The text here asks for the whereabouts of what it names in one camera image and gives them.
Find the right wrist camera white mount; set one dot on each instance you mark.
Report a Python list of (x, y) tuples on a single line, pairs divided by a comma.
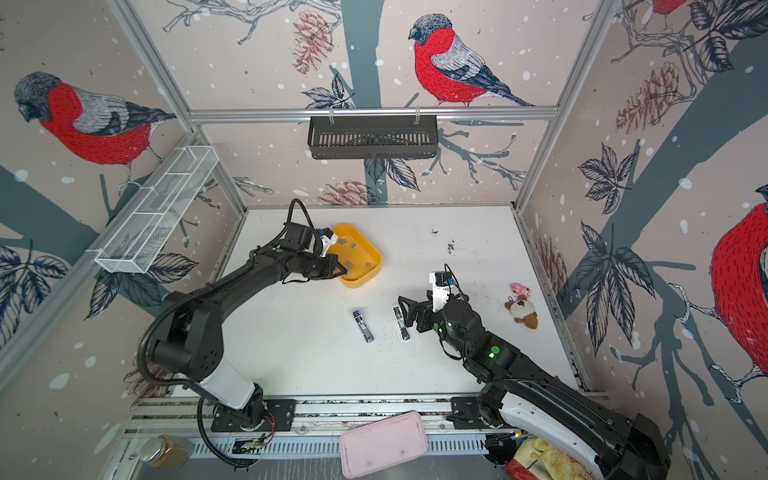
[(442, 283)]

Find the white mesh wall shelf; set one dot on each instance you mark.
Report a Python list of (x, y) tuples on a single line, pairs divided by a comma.
[(140, 238)]

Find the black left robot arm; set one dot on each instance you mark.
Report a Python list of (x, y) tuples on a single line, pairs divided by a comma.
[(185, 344)]

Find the light blue stapler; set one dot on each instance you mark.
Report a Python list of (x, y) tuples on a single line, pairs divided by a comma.
[(362, 325)]

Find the yellow plastic tray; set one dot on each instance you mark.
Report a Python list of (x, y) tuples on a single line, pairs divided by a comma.
[(354, 259)]

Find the white mini stapler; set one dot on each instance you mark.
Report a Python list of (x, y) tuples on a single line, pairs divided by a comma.
[(401, 323)]

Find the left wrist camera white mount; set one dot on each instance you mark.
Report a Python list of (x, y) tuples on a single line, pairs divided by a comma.
[(324, 239)]

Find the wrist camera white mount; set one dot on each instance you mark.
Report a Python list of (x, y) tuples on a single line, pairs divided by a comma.
[(442, 283), (324, 239)]

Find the brown plush toy keychain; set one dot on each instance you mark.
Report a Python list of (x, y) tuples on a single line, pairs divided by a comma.
[(520, 306)]

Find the glass spice jar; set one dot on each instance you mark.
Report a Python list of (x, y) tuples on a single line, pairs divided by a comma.
[(166, 452)]

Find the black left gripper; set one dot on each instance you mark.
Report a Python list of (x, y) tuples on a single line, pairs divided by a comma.
[(331, 260)]

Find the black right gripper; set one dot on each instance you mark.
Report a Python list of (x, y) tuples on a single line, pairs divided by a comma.
[(427, 309)]

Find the pink plastic lid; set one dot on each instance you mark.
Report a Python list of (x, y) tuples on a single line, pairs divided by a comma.
[(382, 444)]

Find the black hanging wire basket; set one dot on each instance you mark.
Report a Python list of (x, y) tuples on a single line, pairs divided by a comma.
[(373, 137)]

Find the red cassava chips bag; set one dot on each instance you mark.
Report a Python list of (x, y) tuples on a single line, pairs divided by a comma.
[(537, 459)]

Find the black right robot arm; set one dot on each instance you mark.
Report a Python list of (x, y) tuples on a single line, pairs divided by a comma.
[(517, 392)]

